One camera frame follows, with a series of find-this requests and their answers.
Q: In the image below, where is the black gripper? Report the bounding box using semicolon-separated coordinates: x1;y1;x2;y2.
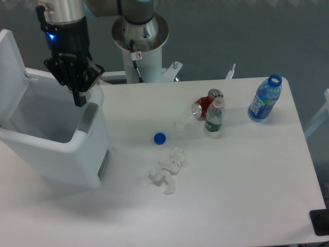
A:
35;5;105;107

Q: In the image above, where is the white trash can lid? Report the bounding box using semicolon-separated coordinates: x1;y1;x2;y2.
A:
1;29;30;127

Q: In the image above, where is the white trash can body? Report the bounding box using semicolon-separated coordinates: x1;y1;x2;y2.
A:
1;69;111;188

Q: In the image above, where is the blue bottle cap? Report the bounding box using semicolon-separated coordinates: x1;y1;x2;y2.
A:
153;132;167;145

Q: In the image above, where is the crushed red soda can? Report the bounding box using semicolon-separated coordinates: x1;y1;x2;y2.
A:
192;89;224;120

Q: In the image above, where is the crumpled white tissue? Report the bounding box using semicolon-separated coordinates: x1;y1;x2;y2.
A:
149;147;188;195

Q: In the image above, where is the small clear green-label bottle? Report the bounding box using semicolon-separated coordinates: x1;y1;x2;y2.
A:
205;96;225;132

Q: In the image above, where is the blue plastic drink bottle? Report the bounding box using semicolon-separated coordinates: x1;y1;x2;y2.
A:
248;74;282;122

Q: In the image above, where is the white chair part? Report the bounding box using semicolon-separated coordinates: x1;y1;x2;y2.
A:
304;89;328;139

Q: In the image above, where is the black device at edge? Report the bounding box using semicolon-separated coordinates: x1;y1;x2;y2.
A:
309;209;328;236

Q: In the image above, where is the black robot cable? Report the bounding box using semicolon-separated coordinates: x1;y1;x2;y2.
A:
130;40;144;83

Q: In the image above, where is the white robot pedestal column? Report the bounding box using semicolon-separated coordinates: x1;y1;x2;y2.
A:
112;13;169;83

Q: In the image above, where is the white metal base frame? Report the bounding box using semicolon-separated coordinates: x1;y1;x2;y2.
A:
100;61;237;85

